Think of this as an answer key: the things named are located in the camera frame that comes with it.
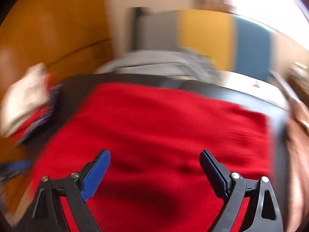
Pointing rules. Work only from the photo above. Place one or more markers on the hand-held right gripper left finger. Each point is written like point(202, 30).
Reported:
point(96, 174)

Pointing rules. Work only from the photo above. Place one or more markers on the white and red bundle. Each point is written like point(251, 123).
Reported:
point(24, 96)

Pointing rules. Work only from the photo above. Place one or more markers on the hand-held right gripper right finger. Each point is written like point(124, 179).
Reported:
point(214, 174)

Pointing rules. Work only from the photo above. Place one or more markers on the grey yellow blue armchair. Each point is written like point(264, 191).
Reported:
point(205, 33)

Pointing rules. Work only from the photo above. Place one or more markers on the red knitted sweater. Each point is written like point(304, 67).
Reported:
point(157, 125)

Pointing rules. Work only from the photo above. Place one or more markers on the grey garment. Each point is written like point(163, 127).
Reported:
point(157, 58)

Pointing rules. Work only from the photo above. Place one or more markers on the pink knitted sweater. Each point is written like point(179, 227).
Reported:
point(299, 135)

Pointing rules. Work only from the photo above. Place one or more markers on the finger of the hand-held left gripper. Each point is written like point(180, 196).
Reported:
point(17, 167)

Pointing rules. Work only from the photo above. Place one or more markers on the wide bright window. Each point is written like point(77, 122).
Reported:
point(265, 0)

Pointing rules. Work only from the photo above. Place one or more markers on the white printed cushion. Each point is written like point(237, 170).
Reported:
point(248, 81)

